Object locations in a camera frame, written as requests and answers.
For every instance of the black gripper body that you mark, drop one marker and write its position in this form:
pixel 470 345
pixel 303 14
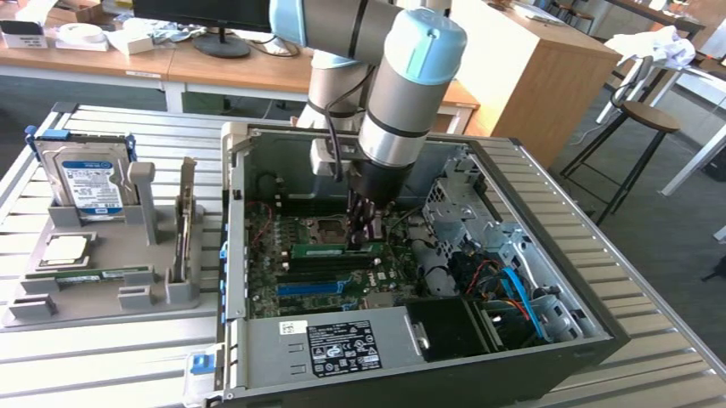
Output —
pixel 384 183

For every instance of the green RAM stick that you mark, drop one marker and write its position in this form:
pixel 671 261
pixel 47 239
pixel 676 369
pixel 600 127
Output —
pixel 317 250
pixel 85 275

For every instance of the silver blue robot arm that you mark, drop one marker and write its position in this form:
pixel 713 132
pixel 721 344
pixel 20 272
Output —
pixel 408 85

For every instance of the black RAM slot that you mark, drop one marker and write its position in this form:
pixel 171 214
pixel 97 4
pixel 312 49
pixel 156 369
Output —
pixel 328 264

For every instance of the CPU socket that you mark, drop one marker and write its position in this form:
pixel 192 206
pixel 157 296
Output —
pixel 327 229

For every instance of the blue expansion slot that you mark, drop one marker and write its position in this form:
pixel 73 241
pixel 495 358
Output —
pixel 308 288

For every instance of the metal disk bay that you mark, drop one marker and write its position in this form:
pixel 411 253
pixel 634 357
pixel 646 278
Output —
pixel 482 221

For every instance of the green motherboard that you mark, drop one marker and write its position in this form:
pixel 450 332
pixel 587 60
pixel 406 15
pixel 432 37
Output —
pixel 317 297

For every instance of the grey power supply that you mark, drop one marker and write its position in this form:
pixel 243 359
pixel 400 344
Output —
pixel 340 344

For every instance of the graphics card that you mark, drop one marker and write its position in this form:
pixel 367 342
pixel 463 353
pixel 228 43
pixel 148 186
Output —
pixel 184 221

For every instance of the black open PC case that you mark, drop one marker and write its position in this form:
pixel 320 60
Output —
pixel 567 238

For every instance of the wooden cabinet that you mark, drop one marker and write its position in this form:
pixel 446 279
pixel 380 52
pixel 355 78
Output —
pixel 544 76

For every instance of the blue case latch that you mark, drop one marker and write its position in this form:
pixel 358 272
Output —
pixel 199 364

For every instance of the grey parts rack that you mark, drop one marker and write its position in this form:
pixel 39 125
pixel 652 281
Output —
pixel 113 297

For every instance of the black wooden bar stool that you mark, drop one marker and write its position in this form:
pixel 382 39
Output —
pixel 640 123

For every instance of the hard disk with blue carrier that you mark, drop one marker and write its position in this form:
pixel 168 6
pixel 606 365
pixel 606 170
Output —
pixel 91 178

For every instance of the black computer monitor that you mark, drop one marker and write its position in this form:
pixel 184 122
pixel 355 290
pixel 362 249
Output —
pixel 204 17

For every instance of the silver CPU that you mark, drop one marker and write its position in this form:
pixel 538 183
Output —
pixel 65 251

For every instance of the wooden desk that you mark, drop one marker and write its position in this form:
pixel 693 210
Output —
pixel 113 68

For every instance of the small white box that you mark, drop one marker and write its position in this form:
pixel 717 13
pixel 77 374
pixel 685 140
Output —
pixel 133 42

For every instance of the white crumpled cloth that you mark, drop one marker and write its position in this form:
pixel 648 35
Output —
pixel 658 44

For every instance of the white round device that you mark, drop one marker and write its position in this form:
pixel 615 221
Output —
pixel 81 36

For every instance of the white cardboard box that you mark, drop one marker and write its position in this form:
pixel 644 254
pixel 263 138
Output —
pixel 23 36

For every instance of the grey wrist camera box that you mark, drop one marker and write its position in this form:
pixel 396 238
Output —
pixel 323 157

